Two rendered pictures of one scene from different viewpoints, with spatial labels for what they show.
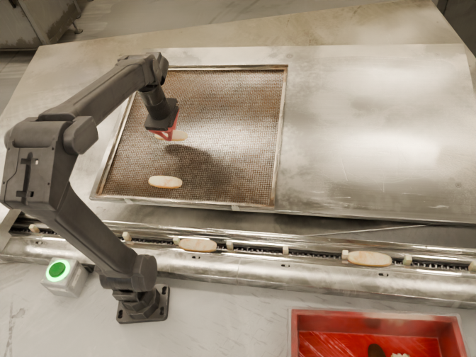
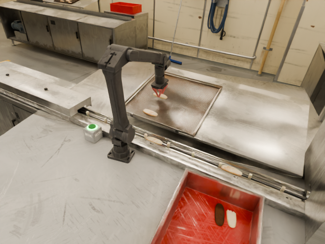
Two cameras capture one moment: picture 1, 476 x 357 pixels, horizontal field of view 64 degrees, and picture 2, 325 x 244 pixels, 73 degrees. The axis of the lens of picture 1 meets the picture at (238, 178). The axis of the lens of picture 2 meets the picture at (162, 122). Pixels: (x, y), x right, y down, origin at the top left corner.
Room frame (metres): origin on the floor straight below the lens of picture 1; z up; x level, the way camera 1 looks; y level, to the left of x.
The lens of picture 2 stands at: (-0.38, -0.05, 1.62)
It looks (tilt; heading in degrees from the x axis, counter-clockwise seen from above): 35 degrees down; 9
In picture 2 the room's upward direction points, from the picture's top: 4 degrees clockwise
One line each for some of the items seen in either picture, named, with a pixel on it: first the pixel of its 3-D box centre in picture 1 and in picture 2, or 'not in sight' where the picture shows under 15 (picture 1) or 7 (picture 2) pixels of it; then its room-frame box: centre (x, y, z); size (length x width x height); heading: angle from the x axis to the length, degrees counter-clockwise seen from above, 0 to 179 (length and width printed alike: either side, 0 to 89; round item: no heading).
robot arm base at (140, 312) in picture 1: (139, 297); (120, 149); (0.40, 0.28, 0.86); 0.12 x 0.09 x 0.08; 84
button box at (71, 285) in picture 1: (69, 279); (94, 135); (0.49, 0.47, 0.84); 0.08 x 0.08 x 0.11; 73
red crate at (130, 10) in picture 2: not in sight; (125, 7); (4.14, 1.50, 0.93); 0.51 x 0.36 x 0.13; 77
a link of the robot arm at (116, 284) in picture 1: (128, 275); (121, 134); (0.42, 0.28, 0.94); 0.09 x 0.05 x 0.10; 166
